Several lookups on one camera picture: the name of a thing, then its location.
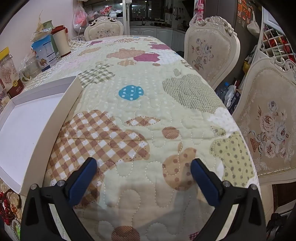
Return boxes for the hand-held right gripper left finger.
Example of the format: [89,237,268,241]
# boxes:
[20,157,97,241]

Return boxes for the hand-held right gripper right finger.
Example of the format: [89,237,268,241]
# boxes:
[190,158,269,241]

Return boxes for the black hair tie with ornament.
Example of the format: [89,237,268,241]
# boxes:
[3,189,22,219]

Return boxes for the white shallow tray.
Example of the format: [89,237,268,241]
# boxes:
[0,76,83,196]

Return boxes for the red bead bracelet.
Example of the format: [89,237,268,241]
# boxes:
[0,192,11,226]

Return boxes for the blue tissue pack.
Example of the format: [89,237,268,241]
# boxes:
[225,85,241,114]

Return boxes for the cream carved floral chair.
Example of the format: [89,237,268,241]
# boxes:
[184,16,241,90]
[84,16,125,42]
[231,57,296,186]

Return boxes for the patchwork quilted table cover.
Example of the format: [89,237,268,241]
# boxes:
[0,36,260,241]

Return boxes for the clear water bottle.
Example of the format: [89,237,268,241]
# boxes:
[216,82,232,103]

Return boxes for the small empty glass jar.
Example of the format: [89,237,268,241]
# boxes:
[22,54,42,78]

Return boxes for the blue milk powder can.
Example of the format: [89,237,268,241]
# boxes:
[31,35,58,72]

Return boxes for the yellow lid clear jar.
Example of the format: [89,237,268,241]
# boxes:
[0,47,25,99]

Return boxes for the cream cup with red lid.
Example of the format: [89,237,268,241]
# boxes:
[51,25,72,56]

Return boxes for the grey refrigerator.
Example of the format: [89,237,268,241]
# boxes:
[235,0,263,77]

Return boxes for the crumpled cream paper bag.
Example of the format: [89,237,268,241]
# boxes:
[31,10,52,42]

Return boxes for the white lattice storage rack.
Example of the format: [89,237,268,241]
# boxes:
[260,22,296,70]

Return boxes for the white kitchen cabinets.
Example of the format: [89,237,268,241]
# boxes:
[129,26,186,52]

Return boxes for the green thermos bottle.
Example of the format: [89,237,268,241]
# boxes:
[42,20,59,54]

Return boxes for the white hanging cloth bag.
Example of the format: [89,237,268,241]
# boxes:
[247,13,261,37]

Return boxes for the pink plastic bag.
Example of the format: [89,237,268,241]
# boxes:
[73,1,89,33]

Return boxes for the pink patterned hanging cloth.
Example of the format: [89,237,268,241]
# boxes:
[193,0,206,25]

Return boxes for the red fridge poster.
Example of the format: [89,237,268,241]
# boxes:
[238,0,253,20]

